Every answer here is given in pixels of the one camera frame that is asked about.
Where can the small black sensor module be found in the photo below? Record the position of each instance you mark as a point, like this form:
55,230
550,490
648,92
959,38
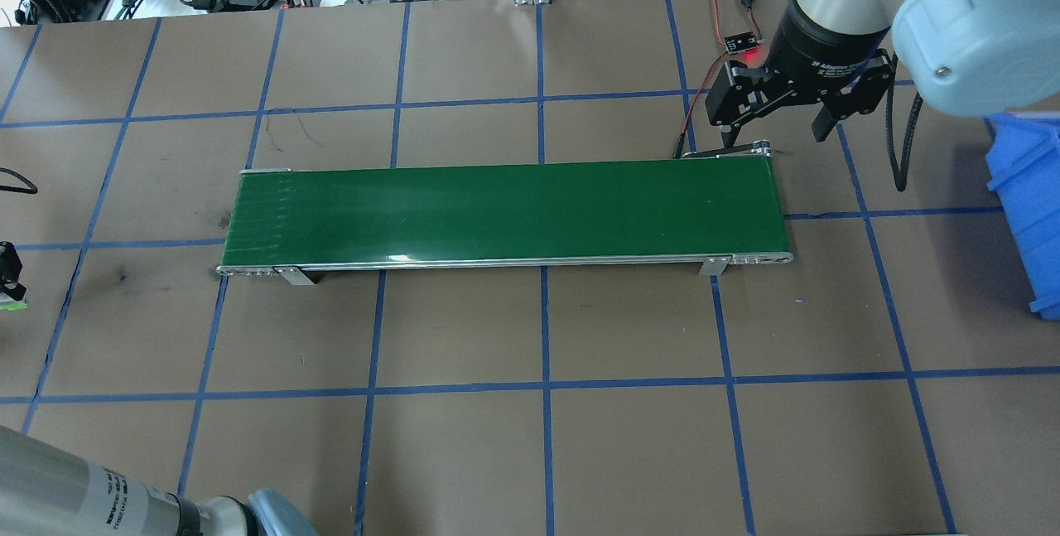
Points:
743,43

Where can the blue plastic bin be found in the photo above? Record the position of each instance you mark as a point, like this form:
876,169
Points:
1031,205

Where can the green belt conveyor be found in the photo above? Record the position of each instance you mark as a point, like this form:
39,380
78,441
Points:
497,213

